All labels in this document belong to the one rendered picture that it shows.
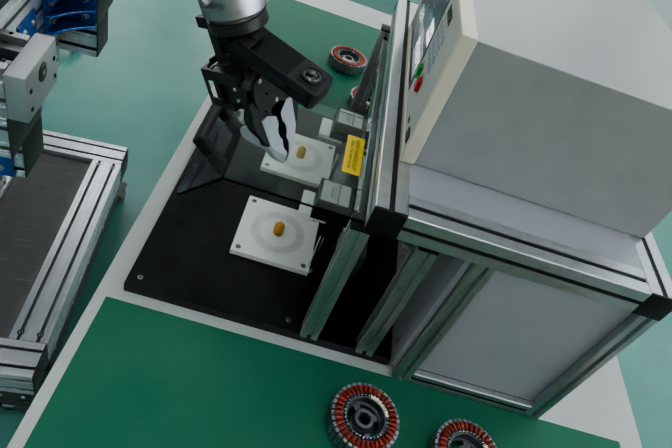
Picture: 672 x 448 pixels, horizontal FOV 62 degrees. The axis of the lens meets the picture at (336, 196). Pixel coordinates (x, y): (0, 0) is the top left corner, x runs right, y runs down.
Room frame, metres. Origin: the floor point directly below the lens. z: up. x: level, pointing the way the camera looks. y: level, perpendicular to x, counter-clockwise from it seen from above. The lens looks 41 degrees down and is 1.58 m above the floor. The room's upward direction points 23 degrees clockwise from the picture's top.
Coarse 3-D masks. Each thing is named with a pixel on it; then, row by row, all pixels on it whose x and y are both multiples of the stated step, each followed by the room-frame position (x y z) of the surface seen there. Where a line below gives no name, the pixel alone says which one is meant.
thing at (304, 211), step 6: (300, 204) 0.73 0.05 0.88; (300, 210) 0.72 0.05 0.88; (306, 210) 0.73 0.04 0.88; (312, 210) 0.71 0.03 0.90; (318, 210) 0.72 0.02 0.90; (306, 216) 0.72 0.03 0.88; (312, 216) 0.71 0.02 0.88; (318, 216) 0.71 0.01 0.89; (324, 216) 0.72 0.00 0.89; (330, 216) 0.72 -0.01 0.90; (336, 216) 0.72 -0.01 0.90; (324, 222) 0.72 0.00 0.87; (330, 222) 0.72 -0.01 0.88; (336, 222) 0.72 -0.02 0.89; (342, 222) 0.72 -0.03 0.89; (372, 234) 0.73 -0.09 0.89; (378, 234) 0.73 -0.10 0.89
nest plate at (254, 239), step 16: (256, 208) 0.78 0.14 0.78; (272, 208) 0.79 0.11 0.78; (288, 208) 0.81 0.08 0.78; (240, 224) 0.72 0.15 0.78; (256, 224) 0.74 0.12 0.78; (272, 224) 0.75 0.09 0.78; (288, 224) 0.77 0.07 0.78; (304, 224) 0.79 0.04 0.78; (240, 240) 0.68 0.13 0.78; (256, 240) 0.70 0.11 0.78; (272, 240) 0.72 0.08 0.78; (288, 240) 0.73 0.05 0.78; (304, 240) 0.75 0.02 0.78; (256, 256) 0.66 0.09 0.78; (272, 256) 0.68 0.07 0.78; (288, 256) 0.69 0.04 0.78; (304, 256) 0.71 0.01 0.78; (304, 272) 0.68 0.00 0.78
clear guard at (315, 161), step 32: (224, 128) 0.66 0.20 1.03; (320, 128) 0.72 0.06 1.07; (352, 128) 0.75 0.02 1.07; (224, 160) 0.57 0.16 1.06; (256, 160) 0.59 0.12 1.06; (288, 160) 0.62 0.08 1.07; (320, 160) 0.64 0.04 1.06; (288, 192) 0.55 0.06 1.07; (320, 192) 0.58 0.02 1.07; (352, 192) 0.60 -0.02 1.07
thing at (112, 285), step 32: (320, 0) 1.86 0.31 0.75; (192, 128) 0.97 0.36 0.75; (160, 192) 0.75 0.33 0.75; (128, 256) 0.58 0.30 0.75; (192, 320) 0.51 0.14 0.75; (224, 320) 0.54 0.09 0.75; (64, 352) 0.38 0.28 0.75; (320, 352) 0.55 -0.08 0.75; (608, 384) 0.74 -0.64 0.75; (32, 416) 0.28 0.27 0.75; (544, 416) 0.61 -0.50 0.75; (576, 416) 0.63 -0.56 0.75; (608, 416) 0.66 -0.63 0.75
